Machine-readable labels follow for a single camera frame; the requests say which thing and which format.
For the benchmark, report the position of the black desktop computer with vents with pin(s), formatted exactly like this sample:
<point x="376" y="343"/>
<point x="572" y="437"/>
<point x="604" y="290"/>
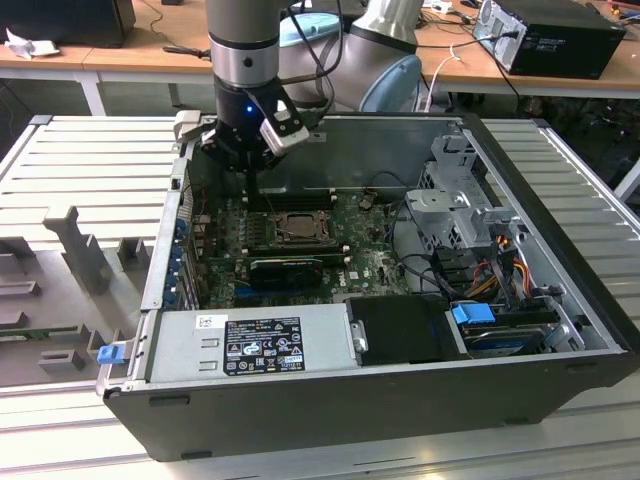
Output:
<point x="565" y="45"/>

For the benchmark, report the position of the large black equipment box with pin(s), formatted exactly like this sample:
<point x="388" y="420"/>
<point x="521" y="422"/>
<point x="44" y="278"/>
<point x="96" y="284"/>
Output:
<point x="65" y="20"/>

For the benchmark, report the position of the black open PC case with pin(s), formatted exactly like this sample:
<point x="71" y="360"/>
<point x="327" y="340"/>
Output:
<point x="300" y="425"/>

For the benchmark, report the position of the hard disk with blue carrier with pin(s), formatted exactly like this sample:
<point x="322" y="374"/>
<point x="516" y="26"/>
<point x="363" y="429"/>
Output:
<point x="472" y="316"/>

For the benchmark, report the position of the black plastic air shroud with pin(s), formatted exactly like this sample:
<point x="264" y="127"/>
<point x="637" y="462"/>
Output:
<point x="400" y="330"/>

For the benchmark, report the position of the green motherboard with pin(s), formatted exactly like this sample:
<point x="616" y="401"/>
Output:
<point x="370" y="260"/>

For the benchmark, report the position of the wooden desk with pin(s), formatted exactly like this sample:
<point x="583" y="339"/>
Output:
<point x="150" y="57"/>

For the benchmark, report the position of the grey case hinge latch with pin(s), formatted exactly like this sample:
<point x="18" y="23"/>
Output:
<point x="186" y="125"/>

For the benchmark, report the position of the grey metal drive cage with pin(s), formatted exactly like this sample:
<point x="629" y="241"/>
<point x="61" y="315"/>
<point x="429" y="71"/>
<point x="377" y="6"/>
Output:
<point x="440" y="210"/>

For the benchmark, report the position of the black RAM slot bank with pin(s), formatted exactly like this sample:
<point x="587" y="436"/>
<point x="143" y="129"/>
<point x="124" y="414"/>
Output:
<point x="300" y="201"/>
<point x="300" y="251"/>

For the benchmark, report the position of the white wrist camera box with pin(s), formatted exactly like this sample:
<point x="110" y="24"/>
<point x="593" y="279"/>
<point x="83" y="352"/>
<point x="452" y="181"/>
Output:
<point x="285" y="131"/>

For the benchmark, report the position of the black graphics card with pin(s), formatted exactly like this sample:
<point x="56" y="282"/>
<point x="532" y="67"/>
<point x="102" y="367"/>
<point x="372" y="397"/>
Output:
<point x="285" y="275"/>

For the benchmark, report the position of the silver CPU plate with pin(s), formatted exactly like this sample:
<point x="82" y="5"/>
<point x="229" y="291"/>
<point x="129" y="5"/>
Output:
<point x="304" y="226"/>

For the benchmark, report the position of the round coin battery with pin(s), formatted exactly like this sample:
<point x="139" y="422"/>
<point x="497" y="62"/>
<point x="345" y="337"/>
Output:
<point x="368" y="200"/>

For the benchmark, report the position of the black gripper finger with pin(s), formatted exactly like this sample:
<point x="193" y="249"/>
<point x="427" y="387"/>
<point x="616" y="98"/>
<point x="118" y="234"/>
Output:
<point x="256" y="187"/>
<point x="210" y="140"/>

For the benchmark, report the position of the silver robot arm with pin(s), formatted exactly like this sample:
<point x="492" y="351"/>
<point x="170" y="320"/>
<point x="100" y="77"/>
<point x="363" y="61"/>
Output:
<point x="242" y="30"/>

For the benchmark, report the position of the crumpled white paper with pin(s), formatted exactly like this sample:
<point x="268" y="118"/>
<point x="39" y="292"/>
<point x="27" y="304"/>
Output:
<point x="30" y="46"/>

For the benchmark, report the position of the grey parts rack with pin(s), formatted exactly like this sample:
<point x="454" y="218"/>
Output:
<point x="75" y="250"/>

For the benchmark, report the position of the grey power supply unit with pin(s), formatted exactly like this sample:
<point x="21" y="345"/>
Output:
<point x="185" y="350"/>

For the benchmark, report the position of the blue case latch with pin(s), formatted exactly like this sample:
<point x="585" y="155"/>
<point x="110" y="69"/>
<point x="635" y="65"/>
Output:
<point x="110" y="354"/>

